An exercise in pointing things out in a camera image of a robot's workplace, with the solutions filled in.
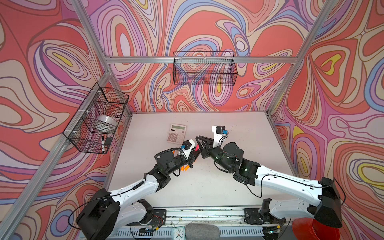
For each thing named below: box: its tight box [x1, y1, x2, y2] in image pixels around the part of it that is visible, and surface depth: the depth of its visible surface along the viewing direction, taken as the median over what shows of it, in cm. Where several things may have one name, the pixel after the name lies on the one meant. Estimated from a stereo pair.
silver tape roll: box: [96, 115, 119, 127], surface depth 75 cm
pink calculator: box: [167, 123, 187, 144], surface depth 107 cm
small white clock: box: [172, 226, 186, 240], surface depth 69 cm
